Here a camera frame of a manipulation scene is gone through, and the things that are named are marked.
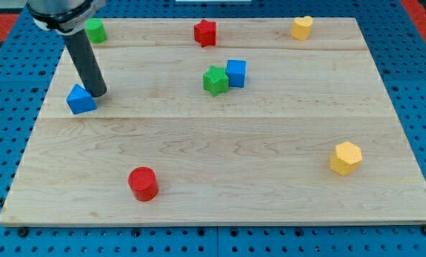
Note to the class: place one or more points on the yellow hexagon block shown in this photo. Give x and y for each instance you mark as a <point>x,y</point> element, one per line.
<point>345,158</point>

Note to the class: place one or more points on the red star block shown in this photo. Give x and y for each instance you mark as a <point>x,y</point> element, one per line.
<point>205,33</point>

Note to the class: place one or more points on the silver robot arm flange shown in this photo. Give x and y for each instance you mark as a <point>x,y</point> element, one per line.
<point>66,17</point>

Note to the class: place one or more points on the red cylinder block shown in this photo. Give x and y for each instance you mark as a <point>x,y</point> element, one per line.
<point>143,183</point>

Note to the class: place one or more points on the yellow heart block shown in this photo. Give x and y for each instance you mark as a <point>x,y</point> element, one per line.
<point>301,27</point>

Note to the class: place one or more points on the light wooden board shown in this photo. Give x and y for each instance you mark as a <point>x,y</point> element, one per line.
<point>254,156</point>

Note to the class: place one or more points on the blue cube block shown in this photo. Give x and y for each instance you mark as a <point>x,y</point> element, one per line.
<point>236,71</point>

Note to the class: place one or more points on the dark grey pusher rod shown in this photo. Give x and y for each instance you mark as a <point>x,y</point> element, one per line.
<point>84,60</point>

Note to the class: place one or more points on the green cylinder block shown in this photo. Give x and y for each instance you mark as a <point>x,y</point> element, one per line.
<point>95,31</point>

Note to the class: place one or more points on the green star block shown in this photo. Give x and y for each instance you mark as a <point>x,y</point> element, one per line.
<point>215,80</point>

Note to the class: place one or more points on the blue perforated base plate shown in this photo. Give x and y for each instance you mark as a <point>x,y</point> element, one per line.
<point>29,56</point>

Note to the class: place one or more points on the blue triangle block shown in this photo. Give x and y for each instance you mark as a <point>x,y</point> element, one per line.
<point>80,101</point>

